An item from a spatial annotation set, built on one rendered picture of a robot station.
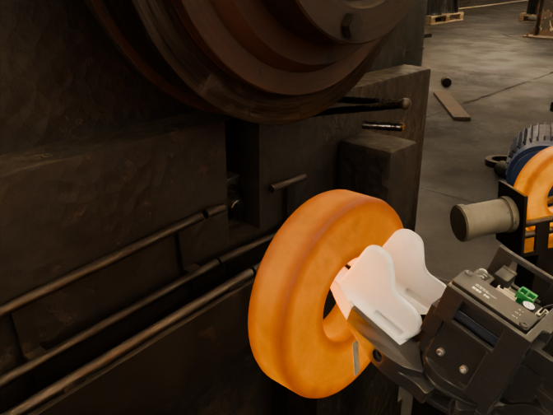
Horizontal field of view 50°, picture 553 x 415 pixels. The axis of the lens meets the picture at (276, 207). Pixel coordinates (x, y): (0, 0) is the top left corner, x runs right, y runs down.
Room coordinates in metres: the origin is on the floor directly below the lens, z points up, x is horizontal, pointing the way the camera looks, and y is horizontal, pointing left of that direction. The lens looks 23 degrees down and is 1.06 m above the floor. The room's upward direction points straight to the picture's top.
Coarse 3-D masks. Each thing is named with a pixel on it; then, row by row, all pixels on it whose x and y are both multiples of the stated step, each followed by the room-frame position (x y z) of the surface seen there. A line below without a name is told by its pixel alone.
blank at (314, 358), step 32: (352, 192) 0.41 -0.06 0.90; (288, 224) 0.36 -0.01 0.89; (320, 224) 0.35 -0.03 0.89; (352, 224) 0.37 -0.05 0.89; (384, 224) 0.40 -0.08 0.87; (288, 256) 0.34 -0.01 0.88; (320, 256) 0.35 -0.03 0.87; (352, 256) 0.37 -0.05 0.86; (256, 288) 0.34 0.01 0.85; (288, 288) 0.33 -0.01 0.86; (320, 288) 0.35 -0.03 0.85; (256, 320) 0.33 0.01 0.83; (288, 320) 0.32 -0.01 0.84; (320, 320) 0.35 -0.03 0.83; (256, 352) 0.34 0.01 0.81; (288, 352) 0.32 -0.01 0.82; (320, 352) 0.35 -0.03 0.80; (352, 352) 0.37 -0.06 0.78; (288, 384) 0.33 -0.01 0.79; (320, 384) 0.35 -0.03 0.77
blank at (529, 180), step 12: (540, 156) 0.89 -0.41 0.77; (552, 156) 0.88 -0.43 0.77; (528, 168) 0.88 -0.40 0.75; (540, 168) 0.87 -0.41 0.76; (552, 168) 0.87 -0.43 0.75; (516, 180) 0.89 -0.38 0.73; (528, 180) 0.87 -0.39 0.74; (540, 180) 0.87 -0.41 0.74; (552, 180) 0.87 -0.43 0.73; (528, 192) 0.86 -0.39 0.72; (540, 192) 0.87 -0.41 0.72; (528, 204) 0.86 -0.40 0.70; (540, 204) 0.87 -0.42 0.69; (528, 216) 0.86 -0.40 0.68; (540, 216) 0.87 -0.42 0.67; (528, 228) 0.87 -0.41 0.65
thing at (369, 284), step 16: (368, 256) 0.34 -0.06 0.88; (384, 256) 0.33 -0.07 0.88; (352, 272) 0.35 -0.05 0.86; (368, 272) 0.34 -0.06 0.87; (384, 272) 0.33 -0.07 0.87; (336, 288) 0.36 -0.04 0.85; (352, 288) 0.35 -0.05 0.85; (368, 288) 0.34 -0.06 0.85; (384, 288) 0.33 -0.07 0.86; (352, 304) 0.34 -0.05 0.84; (368, 304) 0.34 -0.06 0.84; (384, 304) 0.33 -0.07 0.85; (400, 304) 0.32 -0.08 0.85; (384, 320) 0.33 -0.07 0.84; (400, 320) 0.32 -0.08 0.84; (416, 320) 0.31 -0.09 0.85; (400, 336) 0.32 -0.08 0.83
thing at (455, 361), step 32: (512, 256) 0.33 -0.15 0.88; (448, 288) 0.29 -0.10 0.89; (480, 288) 0.29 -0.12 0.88; (512, 288) 0.32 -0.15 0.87; (448, 320) 0.29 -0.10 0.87; (480, 320) 0.28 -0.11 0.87; (512, 320) 0.27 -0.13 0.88; (544, 320) 0.27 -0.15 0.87; (448, 352) 0.29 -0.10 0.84; (480, 352) 0.28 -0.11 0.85; (512, 352) 0.26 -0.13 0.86; (544, 352) 0.27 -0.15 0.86; (448, 384) 0.28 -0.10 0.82; (480, 384) 0.27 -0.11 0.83; (512, 384) 0.28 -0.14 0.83; (544, 384) 0.27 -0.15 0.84
